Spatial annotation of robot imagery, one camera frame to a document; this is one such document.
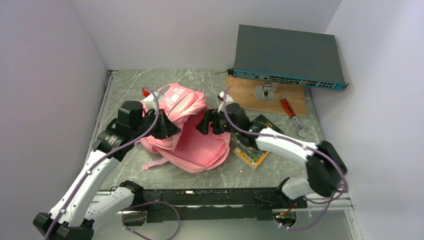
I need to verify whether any wooden board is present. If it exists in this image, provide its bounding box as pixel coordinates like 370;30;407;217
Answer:
226;76;307;117

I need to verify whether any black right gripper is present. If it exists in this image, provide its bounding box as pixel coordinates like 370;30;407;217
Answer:
196;108;240;136

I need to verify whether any blue network switch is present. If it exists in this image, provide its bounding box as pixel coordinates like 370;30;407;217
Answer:
228;24;349;91

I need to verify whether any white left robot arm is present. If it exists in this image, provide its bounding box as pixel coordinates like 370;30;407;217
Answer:
33;100;181;240

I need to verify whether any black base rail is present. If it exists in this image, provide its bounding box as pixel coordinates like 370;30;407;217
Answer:
124;187;308;224

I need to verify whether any pink student backpack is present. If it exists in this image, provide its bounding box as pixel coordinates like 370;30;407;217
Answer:
139;83;231;173

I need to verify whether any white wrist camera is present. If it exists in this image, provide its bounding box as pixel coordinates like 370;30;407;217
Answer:
141;90;164;112
217;91;234;106

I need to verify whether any grey metal bracket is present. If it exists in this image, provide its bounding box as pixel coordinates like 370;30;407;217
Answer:
255;82;278;102

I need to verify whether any dark green book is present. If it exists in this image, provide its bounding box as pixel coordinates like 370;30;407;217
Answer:
231;114;284;149

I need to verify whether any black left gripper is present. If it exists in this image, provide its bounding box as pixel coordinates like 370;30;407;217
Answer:
131;108;180;140

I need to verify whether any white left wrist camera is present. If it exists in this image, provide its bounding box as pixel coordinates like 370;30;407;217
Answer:
141;90;164;112

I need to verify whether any orange adjustable wrench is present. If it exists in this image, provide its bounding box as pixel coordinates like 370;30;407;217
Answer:
279;96;307;139

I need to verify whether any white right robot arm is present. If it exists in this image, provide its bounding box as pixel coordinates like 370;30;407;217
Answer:
195;103;347;208

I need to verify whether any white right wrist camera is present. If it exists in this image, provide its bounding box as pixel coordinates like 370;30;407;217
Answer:
217;91;234;106

